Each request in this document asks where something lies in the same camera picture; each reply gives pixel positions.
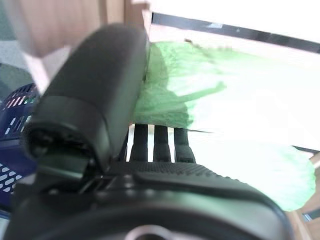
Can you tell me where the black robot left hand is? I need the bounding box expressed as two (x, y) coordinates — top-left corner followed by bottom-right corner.
(4, 22), (295, 240)

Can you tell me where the green white napa cabbage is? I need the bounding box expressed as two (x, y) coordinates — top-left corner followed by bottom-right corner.
(199, 132), (316, 213)
(132, 39), (241, 130)

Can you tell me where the blue plastic shopping basket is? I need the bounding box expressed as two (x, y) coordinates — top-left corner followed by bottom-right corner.
(0, 83), (42, 213)

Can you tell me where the wooden slatted crate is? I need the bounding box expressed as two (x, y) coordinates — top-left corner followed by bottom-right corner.
(22, 0), (320, 240)

